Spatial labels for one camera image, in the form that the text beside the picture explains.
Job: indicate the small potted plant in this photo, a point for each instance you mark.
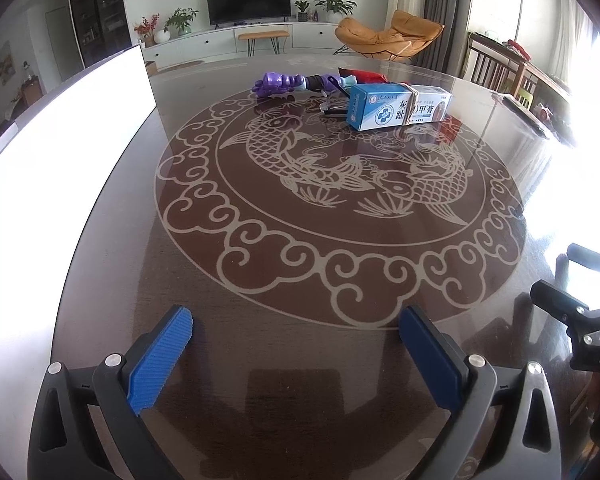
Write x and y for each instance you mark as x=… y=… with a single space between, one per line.
x=302 y=9

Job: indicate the dark display cabinet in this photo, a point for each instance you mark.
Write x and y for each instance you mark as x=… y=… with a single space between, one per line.
x=100 y=10

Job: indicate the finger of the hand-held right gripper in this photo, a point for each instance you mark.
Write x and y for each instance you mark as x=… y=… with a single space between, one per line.
x=595 y=256
x=560 y=302

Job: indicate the beige rubber band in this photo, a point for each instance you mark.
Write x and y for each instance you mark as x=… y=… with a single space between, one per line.
x=413 y=105

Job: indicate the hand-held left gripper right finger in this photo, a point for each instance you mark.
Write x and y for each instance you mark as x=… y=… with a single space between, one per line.
x=430 y=360

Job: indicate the white flat board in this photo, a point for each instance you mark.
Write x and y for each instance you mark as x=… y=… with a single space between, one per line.
x=80 y=120

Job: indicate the wooden bench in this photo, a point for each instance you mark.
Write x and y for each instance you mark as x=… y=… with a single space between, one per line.
x=262 y=35

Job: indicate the dark patterned glass desktop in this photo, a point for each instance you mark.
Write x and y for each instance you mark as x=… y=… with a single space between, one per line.
x=300 y=400

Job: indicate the white round vase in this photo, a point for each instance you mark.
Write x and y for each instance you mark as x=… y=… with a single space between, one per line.
x=161 y=36

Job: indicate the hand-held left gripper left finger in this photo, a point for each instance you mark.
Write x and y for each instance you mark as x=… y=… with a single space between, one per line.
x=160 y=360

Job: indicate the green potted plant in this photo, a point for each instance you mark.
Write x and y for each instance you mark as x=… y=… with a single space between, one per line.
x=182 y=19

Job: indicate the blue medicine box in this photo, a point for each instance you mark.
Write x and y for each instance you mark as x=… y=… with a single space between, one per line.
x=380 y=110

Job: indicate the cardboard box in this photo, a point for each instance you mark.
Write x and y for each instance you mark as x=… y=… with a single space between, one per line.
x=151 y=67

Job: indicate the white television cabinet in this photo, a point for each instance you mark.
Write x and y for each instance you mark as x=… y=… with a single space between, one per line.
x=215 y=44

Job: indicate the black hair clip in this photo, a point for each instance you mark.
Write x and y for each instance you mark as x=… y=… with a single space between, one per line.
x=332 y=110

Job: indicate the wooden chair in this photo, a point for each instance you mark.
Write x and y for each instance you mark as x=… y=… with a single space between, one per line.
x=500 y=70

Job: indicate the red item on chair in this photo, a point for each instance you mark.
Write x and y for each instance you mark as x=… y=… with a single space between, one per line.
x=517 y=47

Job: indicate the grey curtain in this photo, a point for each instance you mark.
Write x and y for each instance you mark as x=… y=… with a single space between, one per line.
x=447 y=10

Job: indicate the purple toy robot arm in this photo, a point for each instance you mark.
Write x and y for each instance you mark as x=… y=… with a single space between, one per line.
x=275 y=84

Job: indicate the large leafy potted plant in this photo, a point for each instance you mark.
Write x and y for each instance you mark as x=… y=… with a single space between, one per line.
x=336 y=4

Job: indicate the orange lounge chair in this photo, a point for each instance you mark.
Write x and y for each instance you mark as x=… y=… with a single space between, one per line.
x=385 y=35

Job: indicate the red packet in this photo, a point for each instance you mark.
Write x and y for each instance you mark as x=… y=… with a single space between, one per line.
x=365 y=76

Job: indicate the framed wall painting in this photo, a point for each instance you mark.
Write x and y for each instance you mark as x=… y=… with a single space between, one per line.
x=5 y=62

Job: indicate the red flower plant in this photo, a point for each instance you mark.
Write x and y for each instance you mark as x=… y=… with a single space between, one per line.
x=147 y=27

